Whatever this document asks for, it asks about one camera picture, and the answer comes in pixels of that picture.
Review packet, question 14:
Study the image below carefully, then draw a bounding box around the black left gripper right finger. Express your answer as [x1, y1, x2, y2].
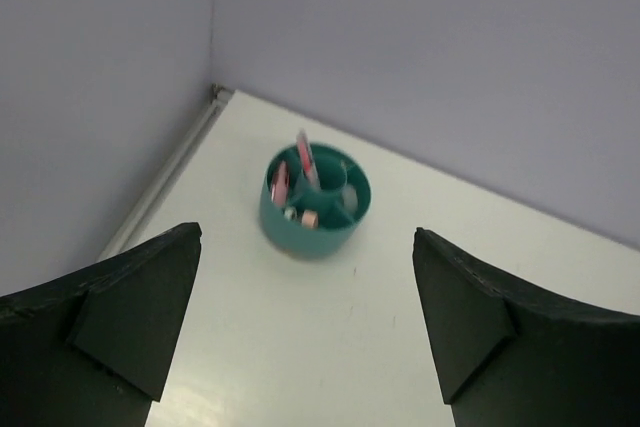
[412, 228, 639, 426]

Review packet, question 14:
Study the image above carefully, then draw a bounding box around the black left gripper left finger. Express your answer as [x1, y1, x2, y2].
[1, 222, 202, 426]

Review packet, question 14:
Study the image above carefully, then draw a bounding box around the pink capped highlighter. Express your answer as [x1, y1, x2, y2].
[271, 160, 290, 208]

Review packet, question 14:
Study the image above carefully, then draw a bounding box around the red pink pen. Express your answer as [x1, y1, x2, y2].
[296, 129, 321, 191]

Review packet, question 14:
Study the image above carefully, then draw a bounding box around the teal round compartment organizer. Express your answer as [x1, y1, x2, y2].
[258, 142, 372, 259]

